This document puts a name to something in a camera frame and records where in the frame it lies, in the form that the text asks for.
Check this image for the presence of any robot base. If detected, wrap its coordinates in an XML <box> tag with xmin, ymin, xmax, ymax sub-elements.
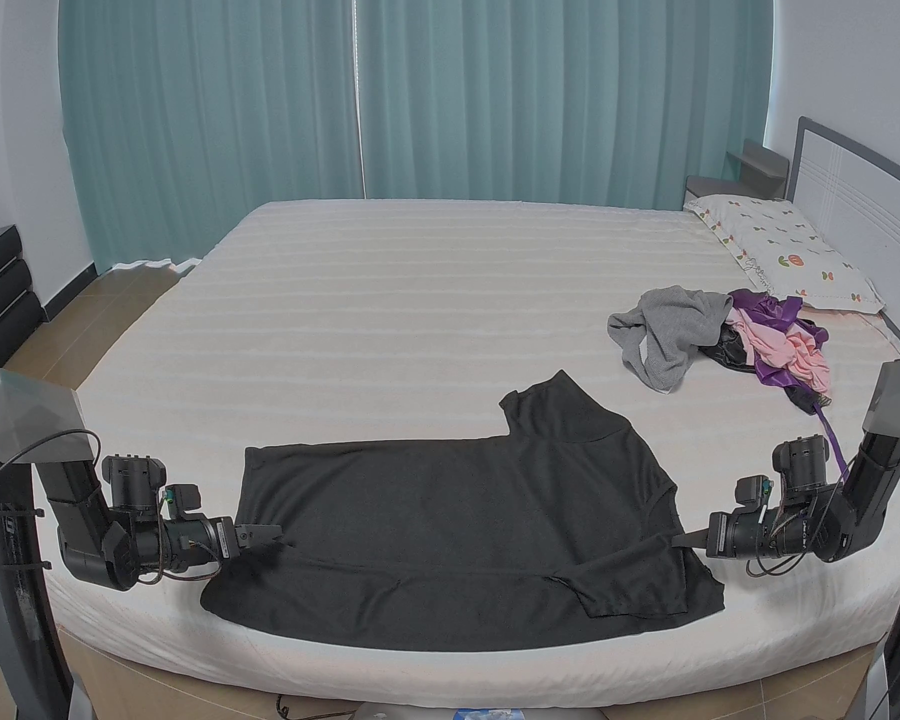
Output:
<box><xmin>352</xmin><ymin>705</ymin><xmax>530</xmax><ymax>720</ymax></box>

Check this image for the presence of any grey garment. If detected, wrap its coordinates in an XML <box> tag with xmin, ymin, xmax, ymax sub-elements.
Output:
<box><xmin>607</xmin><ymin>287</ymin><xmax>735</xmax><ymax>393</ymax></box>

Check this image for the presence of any blue-green curtain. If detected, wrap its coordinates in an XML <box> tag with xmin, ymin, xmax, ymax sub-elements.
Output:
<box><xmin>58</xmin><ymin>0</ymin><xmax>367</xmax><ymax>272</ymax></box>
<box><xmin>354</xmin><ymin>0</ymin><xmax>777</xmax><ymax>212</ymax></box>

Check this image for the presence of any white printed pillow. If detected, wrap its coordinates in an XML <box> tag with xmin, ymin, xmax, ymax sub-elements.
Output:
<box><xmin>684</xmin><ymin>193</ymin><xmax>888</xmax><ymax>317</ymax></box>

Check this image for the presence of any black cable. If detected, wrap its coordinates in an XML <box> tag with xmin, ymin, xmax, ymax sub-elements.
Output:
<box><xmin>0</xmin><ymin>432</ymin><xmax>100</xmax><ymax>514</ymax></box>

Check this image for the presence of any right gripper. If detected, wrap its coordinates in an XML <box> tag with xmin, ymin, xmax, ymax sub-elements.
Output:
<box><xmin>707</xmin><ymin>510</ymin><xmax>780</xmax><ymax>559</ymax></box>

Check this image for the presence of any bed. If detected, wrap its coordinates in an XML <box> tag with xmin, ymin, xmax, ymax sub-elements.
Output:
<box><xmin>0</xmin><ymin>115</ymin><xmax>900</xmax><ymax>712</ymax></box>

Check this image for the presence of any pile of clothes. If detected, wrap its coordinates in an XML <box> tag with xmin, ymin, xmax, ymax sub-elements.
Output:
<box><xmin>701</xmin><ymin>288</ymin><xmax>850</xmax><ymax>486</ymax></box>

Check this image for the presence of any black T-shirt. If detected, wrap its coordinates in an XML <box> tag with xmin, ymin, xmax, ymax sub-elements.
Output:
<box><xmin>200</xmin><ymin>369</ymin><xmax>726</xmax><ymax>642</ymax></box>

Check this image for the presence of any grey bedside table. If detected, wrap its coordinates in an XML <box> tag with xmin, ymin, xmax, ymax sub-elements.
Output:
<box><xmin>684</xmin><ymin>139</ymin><xmax>789</xmax><ymax>202</ymax></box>

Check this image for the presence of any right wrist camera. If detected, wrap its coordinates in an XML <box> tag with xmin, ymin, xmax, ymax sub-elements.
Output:
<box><xmin>733</xmin><ymin>475</ymin><xmax>772</xmax><ymax>514</ymax></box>

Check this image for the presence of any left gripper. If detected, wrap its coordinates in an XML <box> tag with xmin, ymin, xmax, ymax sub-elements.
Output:
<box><xmin>159</xmin><ymin>516</ymin><xmax>240</xmax><ymax>562</ymax></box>

